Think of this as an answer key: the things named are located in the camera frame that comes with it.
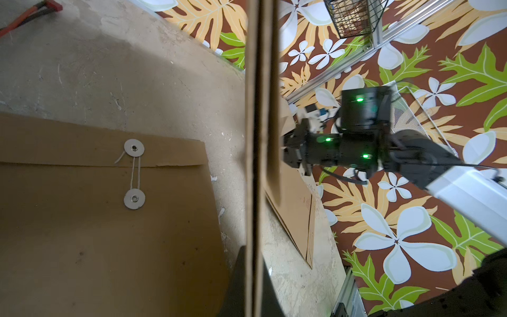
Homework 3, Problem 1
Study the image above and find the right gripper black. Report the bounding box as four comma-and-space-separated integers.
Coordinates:
283, 118, 341, 174

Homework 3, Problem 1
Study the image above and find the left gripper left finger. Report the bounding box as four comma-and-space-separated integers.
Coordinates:
217, 246, 246, 317

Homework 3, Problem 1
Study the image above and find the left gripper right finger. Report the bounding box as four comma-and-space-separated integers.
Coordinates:
261, 262, 285, 317

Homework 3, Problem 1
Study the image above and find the brown kraft file bag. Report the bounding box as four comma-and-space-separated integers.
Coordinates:
265, 97, 316, 267
1, 114, 229, 316
245, 1, 278, 316

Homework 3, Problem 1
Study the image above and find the white file bag string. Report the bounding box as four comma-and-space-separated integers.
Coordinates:
114, 148, 143, 191

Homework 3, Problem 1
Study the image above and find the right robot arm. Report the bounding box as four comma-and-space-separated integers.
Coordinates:
283, 86, 506, 316

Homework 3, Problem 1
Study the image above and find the white wire basket right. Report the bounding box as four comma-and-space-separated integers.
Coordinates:
384, 81, 458, 157

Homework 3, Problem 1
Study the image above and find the black wire basket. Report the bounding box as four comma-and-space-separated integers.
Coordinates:
324, 0, 389, 38

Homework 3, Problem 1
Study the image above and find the red black wire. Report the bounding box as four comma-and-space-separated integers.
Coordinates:
0, 0, 64, 38

